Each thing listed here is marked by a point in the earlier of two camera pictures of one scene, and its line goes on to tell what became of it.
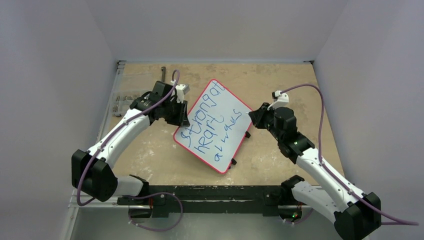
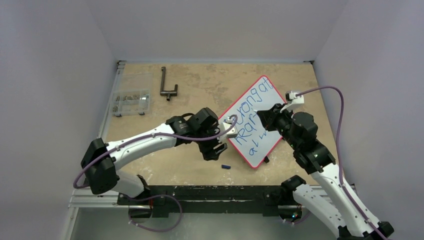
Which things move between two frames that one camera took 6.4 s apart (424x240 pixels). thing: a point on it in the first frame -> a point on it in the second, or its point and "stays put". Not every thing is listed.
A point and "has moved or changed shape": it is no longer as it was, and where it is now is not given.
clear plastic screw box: x=127 y=88 stays put
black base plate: x=255 y=200 stays put
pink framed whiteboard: x=219 y=123 has moved or changed shape
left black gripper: x=180 y=112 -> x=212 y=145
